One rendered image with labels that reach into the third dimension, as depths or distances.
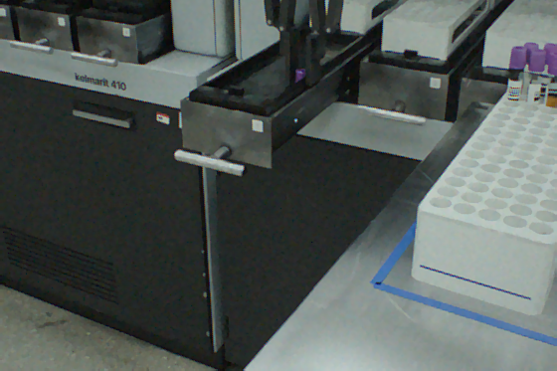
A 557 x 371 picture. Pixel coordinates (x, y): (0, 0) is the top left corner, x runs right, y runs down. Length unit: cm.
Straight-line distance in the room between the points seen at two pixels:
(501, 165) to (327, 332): 21
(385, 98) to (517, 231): 58
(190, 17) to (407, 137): 47
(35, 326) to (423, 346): 146
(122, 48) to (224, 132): 44
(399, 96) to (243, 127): 28
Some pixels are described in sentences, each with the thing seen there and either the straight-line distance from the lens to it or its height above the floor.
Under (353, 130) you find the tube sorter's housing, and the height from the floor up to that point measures 69.
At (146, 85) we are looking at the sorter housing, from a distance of 129.
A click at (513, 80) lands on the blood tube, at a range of 74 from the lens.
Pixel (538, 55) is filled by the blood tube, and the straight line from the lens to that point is 72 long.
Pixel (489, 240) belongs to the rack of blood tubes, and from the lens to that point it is 52.
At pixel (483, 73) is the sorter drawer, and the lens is 102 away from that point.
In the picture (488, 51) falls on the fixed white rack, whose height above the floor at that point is 84.
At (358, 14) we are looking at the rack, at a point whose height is 85.
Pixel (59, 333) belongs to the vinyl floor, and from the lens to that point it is 184.
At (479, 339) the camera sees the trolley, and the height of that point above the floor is 82.
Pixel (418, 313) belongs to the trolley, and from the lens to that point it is 53.
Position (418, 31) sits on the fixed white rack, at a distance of 106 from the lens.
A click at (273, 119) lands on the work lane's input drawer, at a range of 86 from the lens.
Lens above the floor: 115
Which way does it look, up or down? 27 degrees down
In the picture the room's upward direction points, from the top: straight up
